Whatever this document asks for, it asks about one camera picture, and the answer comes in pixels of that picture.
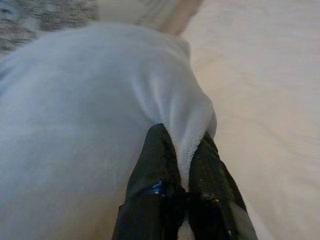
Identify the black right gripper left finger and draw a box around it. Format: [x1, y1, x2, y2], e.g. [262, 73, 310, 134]
[111, 122, 187, 240]

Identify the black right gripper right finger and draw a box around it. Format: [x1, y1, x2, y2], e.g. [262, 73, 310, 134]
[187, 131, 259, 240]

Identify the light grey pillow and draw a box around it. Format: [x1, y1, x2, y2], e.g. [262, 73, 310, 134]
[0, 22, 218, 240]

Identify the white mattress cover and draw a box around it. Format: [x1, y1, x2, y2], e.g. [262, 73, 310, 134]
[174, 0, 320, 240]

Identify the grey speckled mattress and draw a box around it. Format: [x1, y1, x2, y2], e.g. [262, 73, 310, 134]
[0, 0, 100, 60]

